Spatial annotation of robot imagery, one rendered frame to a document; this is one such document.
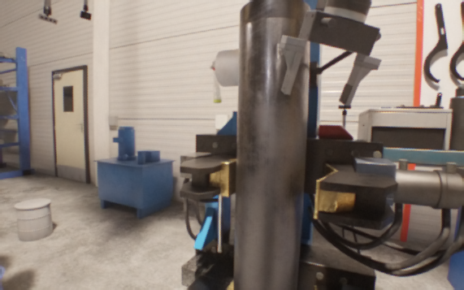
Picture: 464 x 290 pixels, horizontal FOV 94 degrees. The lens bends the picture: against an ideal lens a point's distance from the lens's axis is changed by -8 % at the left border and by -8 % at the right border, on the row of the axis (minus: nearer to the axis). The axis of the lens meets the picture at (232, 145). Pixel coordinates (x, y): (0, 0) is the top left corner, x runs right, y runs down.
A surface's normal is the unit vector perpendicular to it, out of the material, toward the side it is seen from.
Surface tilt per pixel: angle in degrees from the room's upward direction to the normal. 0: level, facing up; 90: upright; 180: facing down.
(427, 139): 90
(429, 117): 90
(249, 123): 90
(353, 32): 114
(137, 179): 90
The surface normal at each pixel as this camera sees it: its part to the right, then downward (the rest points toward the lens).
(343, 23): 0.10, 0.48
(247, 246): -0.66, 0.05
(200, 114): -0.41, 0.07
